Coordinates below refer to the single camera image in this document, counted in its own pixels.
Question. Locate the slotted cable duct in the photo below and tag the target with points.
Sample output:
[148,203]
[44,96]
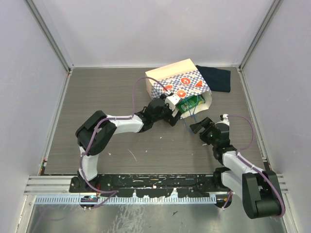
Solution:
[79,199]

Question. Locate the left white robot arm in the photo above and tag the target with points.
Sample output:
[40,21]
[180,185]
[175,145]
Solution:
[94,135]

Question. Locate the green snack packet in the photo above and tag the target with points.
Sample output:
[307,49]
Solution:
[189,103]

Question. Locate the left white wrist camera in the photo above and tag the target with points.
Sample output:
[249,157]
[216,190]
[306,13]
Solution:
[172,100]

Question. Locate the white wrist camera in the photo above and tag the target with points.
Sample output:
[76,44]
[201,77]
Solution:
[224,119]
[172,100]

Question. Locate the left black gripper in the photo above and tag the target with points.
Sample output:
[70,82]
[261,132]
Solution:
[170,119]

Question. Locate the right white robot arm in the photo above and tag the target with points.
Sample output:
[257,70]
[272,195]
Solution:
[258,189]

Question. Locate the dark blue folded cloth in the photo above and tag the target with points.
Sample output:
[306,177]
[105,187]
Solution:
[218,80]

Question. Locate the blue checkered paper bag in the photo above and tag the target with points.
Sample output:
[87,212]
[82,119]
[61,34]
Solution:
[181,78]

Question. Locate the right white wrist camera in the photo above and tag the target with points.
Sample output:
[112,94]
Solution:
[224,119]

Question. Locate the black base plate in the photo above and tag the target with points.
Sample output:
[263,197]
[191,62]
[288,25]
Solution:
[151,185]

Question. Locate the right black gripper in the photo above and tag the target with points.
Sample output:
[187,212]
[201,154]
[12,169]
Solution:
[206,123]

